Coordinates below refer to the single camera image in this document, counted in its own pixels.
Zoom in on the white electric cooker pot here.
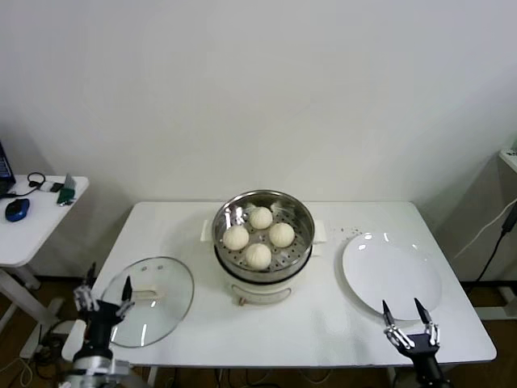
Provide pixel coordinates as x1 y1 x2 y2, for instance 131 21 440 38
213 240 325 309

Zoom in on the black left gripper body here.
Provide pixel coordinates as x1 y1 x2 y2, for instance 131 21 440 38
86 299 124 352

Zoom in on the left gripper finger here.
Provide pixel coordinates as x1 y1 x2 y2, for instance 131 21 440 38
74 262 100 312
115 276 137 320

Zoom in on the large white plate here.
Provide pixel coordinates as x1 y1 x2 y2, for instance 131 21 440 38
342 230 443 322

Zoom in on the floor power strip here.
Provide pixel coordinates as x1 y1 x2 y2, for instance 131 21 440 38
39 331 64 353

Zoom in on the white wall cable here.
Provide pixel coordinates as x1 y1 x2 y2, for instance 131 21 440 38
452 200 517 259

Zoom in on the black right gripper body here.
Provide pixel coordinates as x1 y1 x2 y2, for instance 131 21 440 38
397 333 445 388

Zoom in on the dark laptop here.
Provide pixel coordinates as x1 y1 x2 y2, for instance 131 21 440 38
0 141 16 199

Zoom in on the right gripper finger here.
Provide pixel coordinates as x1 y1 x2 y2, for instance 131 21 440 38
381 299 415 349
413 297 441 347

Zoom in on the black looped cable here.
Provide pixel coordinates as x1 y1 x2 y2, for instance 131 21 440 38
0 171 48 199

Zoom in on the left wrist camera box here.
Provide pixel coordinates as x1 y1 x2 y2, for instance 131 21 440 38
61 320 86 361

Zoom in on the blue computer mouse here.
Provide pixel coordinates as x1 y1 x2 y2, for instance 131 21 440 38
4 197 32 222

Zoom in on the perforated steel steamer basket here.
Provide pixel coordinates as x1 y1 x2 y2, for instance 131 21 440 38
200 188 327 284

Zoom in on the round glass lid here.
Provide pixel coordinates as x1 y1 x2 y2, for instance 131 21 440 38
99 255 195 348

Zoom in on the black power adapter cable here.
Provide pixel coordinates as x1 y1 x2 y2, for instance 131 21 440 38
476 208 517 282

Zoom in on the white steamed baozi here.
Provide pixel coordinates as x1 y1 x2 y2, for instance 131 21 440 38
249 205 274 230
245 242 271 271
223 225 250 251
268 222 295 248

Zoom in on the green circuit board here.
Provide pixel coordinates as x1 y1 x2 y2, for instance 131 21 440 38
56 173 78 207

